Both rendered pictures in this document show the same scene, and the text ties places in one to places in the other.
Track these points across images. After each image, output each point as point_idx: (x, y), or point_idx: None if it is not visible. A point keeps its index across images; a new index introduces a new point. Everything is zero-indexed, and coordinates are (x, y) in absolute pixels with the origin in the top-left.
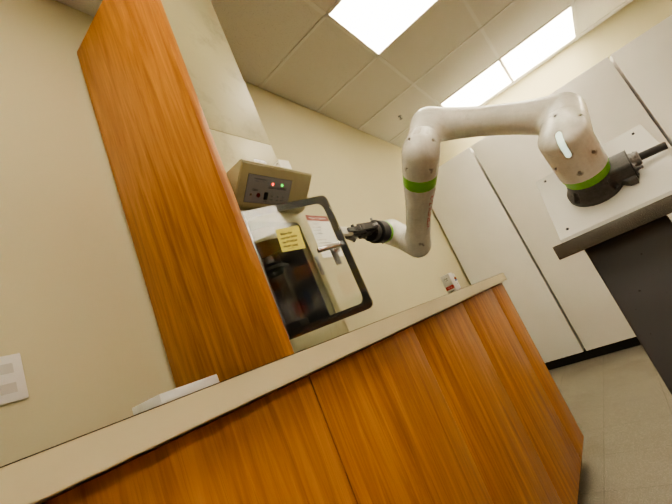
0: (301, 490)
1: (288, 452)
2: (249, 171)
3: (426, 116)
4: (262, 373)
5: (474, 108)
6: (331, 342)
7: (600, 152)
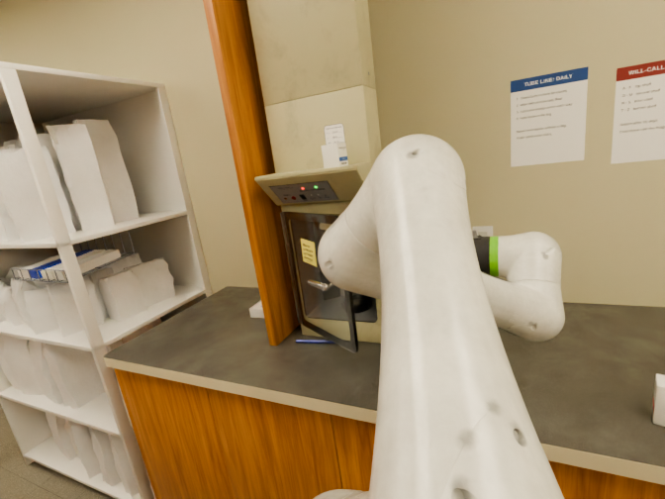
0: (191, 413)
1: (187, 399)
2: (268, 185)
3: (362, 189)
4: (167, 372)
5: (386, 249)
6: (208, 379)
7: None
